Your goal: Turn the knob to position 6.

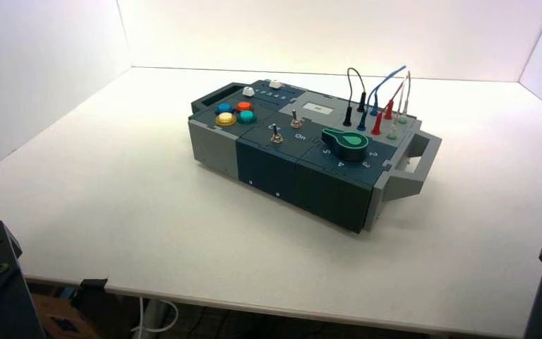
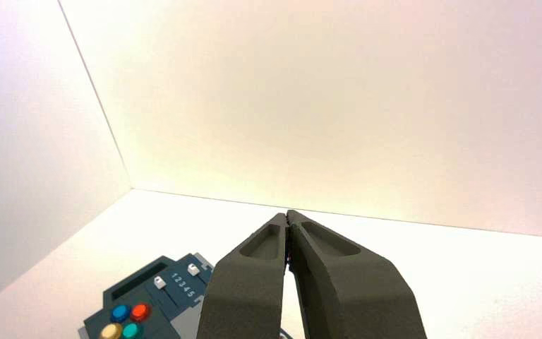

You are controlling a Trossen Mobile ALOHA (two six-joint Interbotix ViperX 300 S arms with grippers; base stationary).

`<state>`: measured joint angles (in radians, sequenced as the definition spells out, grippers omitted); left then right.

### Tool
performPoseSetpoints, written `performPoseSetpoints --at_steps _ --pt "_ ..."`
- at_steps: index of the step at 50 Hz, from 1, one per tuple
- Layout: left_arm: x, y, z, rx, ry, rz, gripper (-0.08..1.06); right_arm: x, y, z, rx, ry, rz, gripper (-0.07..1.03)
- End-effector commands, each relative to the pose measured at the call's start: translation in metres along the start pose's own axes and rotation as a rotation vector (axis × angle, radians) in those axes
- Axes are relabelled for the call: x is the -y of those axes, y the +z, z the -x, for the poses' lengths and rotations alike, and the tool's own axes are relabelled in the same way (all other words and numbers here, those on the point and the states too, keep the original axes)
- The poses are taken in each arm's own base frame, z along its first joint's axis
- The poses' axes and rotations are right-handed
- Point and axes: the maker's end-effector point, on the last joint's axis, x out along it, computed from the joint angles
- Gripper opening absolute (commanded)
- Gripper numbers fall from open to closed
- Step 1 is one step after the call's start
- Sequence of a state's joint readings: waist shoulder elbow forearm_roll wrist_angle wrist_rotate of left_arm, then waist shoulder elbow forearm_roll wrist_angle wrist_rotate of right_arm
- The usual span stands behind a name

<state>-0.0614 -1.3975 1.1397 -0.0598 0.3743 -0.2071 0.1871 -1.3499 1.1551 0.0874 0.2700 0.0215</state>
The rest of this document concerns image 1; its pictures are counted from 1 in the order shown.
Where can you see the teal push button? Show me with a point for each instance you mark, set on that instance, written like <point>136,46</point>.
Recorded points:
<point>246,117</point>

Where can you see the yellow push button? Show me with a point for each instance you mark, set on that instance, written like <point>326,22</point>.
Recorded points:
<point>225,119</point>

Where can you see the blue push button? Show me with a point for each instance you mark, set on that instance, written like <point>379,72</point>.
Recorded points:
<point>224,108</point>

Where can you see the metal toggle switch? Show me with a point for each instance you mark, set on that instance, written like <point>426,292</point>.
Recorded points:
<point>276,137</point>
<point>295,122</point>

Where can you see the black knob with green pointer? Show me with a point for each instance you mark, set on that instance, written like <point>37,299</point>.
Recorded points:
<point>353,147</point>

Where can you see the white slider cap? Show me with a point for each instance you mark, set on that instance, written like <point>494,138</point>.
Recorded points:
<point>248,91</point>
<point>276,84</point>

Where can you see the grey and teal task box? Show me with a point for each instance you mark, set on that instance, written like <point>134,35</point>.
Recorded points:
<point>261,168</point>

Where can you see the brown cardboard box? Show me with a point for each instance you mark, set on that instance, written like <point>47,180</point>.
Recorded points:
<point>51,316</point>

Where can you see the black table clamp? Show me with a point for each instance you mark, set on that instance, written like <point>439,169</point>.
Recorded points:
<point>95,299</point>

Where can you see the orange push button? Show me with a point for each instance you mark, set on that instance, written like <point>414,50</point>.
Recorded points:
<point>244,106</point>

